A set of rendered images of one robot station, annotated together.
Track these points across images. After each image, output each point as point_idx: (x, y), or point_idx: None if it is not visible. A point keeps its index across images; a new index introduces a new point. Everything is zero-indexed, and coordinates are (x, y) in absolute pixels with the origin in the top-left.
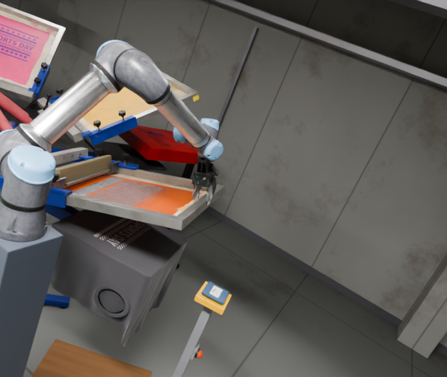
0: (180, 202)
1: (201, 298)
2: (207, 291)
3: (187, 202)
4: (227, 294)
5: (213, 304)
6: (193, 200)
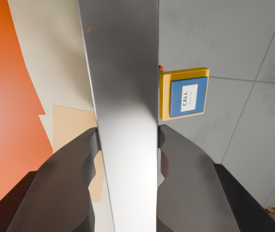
0: None
1: (171, 119)
2: (177, 109)
3: (20, 85)
4: (206, 87)
5: (188, 116)
6: (27, 26)
